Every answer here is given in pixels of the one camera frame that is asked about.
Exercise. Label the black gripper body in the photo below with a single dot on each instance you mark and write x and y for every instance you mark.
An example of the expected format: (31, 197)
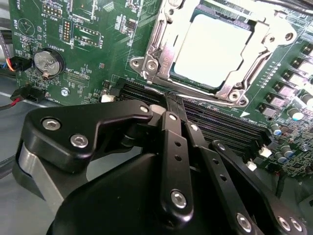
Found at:
(117, 200)

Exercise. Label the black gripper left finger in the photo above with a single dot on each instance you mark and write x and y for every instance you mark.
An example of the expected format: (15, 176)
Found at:
(73, 127)

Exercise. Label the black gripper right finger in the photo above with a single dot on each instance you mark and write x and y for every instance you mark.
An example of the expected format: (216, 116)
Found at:
(217, 169)

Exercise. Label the metal socket cover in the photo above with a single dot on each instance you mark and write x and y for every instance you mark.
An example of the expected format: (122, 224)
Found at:
(167, 57)

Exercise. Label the silver CPU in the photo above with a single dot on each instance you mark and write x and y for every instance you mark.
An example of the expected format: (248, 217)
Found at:
(212, 49)

